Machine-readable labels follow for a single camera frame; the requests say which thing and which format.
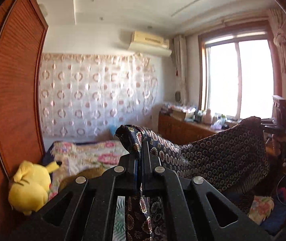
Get small floral cloth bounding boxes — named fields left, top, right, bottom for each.
left=248, top=196, right=275, bottom=225

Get yellow plush toy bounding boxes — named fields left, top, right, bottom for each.
left=8, top=160, right=60, bottom=216

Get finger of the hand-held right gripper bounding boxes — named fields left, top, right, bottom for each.
left=272, top=95, right=286, bottom=127
left=260, top=117, right=286, bottom=135

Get white plastic bag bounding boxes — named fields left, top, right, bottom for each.
left=212, top=119, right=225, bottom=130

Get wooden sideboard cabinet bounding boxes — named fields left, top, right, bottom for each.
left=158, top=112, right=223, bottom=146

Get pink tied window curtain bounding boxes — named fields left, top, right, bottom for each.
left=268, top=9, right=286, bottom=73

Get beige window curtain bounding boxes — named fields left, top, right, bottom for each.
left=173, top=35, right=186, bottom=106

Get golden brown patterned cloth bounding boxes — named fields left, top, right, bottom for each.
left=58, top=167, right=108, bottom=194

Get cream wall air conditioner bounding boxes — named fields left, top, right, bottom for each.
left=128, top=31, right=172, bottom=57

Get navy circle patterned garment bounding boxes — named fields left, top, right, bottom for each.
left=115, top=116, right=271, bottom=241

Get person's right hand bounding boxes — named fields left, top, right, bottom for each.
left=266, top=134, right=282, bottom=160

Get black cable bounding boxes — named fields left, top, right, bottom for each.
left=276, top=173, right=286, bottom=206

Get floral quilt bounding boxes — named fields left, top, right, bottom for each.
left=45, top=140, right=131, bottom=199

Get floral table cover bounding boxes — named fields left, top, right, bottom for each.
left=161, top=102, right=198, bottom=113

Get white plastic jug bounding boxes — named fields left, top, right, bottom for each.
left=204, top=108, right=213, bottom=125

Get circle patterned sheer curtain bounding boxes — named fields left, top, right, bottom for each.
left=40, top=53, right=158, bottom=138

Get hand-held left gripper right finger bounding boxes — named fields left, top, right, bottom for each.
left=140, top=141, right=271, bottom=241

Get wooden wardrobe doors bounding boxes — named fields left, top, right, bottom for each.
left=0, top=0, right=49, bottom=241

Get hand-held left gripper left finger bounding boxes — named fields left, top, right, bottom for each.
left=13, top=153, right=139, bottom=241

